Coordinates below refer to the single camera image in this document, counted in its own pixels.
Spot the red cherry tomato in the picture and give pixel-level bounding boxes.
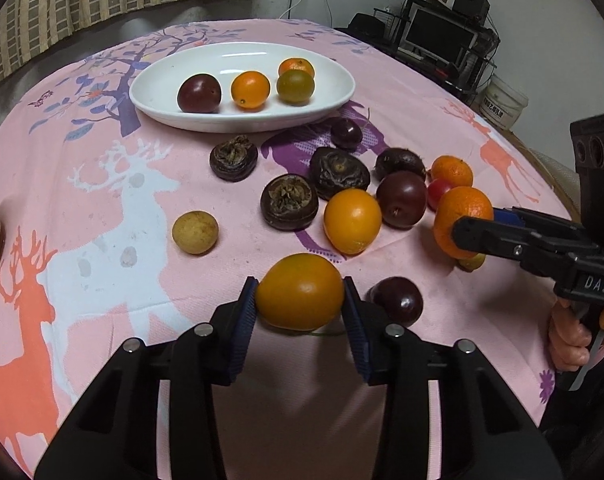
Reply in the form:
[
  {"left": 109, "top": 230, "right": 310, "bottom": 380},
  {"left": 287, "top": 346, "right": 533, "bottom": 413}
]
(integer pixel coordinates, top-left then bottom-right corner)
[{"left": 426, "top": 178, "right": 453, "bottom": 211}]

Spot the medium smooth orange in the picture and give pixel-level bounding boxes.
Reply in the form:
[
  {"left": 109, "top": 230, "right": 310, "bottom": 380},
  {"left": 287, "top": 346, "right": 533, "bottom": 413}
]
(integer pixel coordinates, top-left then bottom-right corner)
[{"left": 323, "top": 189, "right": 383, "bottom": 255}]

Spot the white power cable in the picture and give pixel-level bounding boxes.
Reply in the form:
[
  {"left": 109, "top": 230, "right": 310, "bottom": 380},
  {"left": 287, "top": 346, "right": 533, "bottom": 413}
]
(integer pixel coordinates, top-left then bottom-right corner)
[{"left": 280, "top": 0, "right": 333, "bottom": 27}]

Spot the white oval plate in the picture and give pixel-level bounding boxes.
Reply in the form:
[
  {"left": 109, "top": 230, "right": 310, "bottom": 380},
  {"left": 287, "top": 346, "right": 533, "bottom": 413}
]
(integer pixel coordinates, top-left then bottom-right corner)
[{"left": 129, "top": 42, "right": 357, "bottom": 133}]

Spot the bumpy orange mandarin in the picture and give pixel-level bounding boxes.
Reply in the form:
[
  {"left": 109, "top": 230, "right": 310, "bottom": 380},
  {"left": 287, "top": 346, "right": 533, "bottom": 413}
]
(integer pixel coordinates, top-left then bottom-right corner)
[{"left": 433, "top": 186, "right": 494, "bottom": 261}]

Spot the small orange mandarin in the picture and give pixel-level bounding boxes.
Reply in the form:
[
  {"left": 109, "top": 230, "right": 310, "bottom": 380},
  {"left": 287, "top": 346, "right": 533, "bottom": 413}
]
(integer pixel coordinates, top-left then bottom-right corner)
[
  {"left": 279, "top": 57, "right": 315, "bottom": 79},
  {"left": 430, "top": 155, "right": 474, "bottom": 188}
]

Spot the striped beige cushion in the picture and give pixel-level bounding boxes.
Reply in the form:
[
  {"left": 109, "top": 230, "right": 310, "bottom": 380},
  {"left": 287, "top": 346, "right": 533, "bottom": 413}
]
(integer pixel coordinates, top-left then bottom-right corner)
[{"left": 0, "top": 0, "right": 269, "bottom": 96}]

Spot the pink printed tablecloth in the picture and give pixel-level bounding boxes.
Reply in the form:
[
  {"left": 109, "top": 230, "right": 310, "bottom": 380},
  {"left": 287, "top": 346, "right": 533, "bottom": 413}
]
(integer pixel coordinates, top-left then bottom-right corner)
[{"left": 0, "top": 19, "right": 582, "bottom": 480}]

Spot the white plastic bucket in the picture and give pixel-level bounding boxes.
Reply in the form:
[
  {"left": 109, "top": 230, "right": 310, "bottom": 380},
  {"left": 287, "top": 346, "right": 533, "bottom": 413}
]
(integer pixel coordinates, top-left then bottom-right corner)
[{"left": 480, "top": 75, "right": 529, "bottom": 130}]

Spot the green-orange tangerine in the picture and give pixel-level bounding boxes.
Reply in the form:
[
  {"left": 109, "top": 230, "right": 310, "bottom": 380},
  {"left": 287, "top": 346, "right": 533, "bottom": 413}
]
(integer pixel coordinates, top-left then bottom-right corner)
[{"left": 276, "top": 69, "right": 315, "bottom": 107}]

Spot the person's right forearm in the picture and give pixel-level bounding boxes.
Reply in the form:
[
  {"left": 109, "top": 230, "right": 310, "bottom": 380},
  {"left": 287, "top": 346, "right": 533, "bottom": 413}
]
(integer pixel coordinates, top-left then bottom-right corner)
[{"left": 539, "top": 332, "right": 604, "bottom": 466}]

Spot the dark brown water chestnut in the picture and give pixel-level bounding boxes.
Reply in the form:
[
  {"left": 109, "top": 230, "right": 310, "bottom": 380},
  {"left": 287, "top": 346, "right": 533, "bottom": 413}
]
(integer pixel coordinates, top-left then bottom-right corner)
[
  {"left": 375, "top": 147, "right": 427, "bottom": 181},
  {"left": 209, "top": 135, "right": 259, "bottom": 182},
  {"left": 260, "top": 173, "right": 319, "bottom": 232},
  {"left": 309, "top": 146, "right": 371, "bottom": 201}
]

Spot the tan round longan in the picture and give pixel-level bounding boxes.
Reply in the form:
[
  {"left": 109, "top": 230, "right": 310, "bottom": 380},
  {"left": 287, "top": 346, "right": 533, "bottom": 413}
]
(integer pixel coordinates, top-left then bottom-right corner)
[{"left": 172, "top": 210, "right": 219, "bottom": 255}]

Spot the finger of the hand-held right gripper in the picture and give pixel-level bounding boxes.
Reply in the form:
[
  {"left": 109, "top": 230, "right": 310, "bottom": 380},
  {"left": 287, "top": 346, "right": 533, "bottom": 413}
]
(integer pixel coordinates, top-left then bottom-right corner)
[
  {"left": 492, "top": 207, "right": 588, "bottom": 242},
  {"left": 451, "top": 215, "right": 595, "bottom": 279}
]

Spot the black computer monitor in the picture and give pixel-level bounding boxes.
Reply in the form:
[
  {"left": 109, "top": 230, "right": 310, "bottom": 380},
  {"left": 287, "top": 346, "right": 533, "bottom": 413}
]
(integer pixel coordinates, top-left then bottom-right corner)
[{"left": 400, "top": 6, "right": 480, "bottom": 64}]

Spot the black speaker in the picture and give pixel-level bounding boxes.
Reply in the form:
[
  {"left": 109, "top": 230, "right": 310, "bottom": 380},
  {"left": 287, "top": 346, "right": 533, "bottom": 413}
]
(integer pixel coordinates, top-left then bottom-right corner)
[{"left": 453, "top": 0, "right": 491, "bottom": 19}]

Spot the black metal rack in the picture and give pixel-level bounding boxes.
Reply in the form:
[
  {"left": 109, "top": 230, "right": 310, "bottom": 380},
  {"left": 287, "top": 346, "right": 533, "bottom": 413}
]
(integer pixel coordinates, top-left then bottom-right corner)
[{"left": 372, "top": 0, "right": 502, "bottom": 106}]

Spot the small dark purple plum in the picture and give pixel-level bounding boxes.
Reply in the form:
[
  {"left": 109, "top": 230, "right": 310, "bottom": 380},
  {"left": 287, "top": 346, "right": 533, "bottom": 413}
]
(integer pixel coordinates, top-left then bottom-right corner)
[{"left": 330, "top": 118, "right": 363, "bottom": 151}]

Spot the dark purple passion fruit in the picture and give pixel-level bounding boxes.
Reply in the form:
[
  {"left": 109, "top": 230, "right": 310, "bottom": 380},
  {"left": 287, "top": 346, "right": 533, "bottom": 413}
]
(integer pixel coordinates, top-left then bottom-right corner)
[{"left": 177, "top": 73, "right": 222, "bottom": 114}]

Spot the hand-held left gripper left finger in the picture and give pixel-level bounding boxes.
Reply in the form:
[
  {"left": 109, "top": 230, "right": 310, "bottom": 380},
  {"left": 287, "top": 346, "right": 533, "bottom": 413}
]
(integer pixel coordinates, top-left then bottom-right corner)
[{"left": 34, "top": 276, "right": 260, "bottom": 480}]

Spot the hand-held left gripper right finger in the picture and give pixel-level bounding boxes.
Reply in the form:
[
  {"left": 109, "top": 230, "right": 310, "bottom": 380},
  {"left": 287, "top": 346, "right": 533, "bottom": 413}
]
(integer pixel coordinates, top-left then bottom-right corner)
[{"left": 342, "top": 276, "right": 565, "bottom": 480}]

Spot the dark red plum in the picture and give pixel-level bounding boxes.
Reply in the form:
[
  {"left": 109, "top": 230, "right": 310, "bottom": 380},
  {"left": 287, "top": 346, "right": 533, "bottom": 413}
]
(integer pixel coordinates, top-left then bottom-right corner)
[
  {"left": 376, "top": 170, "right": 428, "bottom": 229},
  {"left": 368, "top": 276, "right": 425, "bottom": 327}
]

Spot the large smooth orange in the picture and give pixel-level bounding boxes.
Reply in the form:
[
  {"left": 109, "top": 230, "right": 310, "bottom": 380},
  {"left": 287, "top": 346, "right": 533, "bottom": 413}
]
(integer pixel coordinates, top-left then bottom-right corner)
[{"left": 255, "top": 253, "right": 345, "bottom": 332}]

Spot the small smooth orange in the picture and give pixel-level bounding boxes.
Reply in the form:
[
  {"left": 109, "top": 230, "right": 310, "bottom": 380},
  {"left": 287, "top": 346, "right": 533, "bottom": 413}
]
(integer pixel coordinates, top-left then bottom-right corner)
[{"left": 230, "top": 70, "right": 271, "bottom": 111}]

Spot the person's right hand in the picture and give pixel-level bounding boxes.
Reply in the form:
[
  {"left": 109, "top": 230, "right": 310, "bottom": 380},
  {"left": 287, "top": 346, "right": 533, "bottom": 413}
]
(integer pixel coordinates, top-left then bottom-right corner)
[{"left": 548, "top": 297, "right": 604, "bottom": 372}]

